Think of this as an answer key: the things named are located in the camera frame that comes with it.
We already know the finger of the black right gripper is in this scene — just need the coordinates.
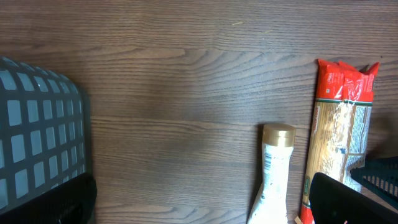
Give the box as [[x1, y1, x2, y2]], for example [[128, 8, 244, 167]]
[[350, 156, 397, 209]]

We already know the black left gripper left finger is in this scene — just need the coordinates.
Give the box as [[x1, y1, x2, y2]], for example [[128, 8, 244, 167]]
[[1, 173, 97, 224]]

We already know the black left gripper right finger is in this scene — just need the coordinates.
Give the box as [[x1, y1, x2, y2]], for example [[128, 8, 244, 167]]
[[309, 172, 397, 224]]

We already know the grey plastic shopping basket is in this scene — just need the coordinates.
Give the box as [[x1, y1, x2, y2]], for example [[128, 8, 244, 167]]
[[1, 56, 93, 213]]

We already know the orange pasta package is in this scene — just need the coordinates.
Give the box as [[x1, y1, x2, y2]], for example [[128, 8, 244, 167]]
[[300, 59, 380, 224]]

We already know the white tube gold cap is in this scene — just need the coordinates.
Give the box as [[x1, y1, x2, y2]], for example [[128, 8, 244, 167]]
[[247, 123, 296, 224]]

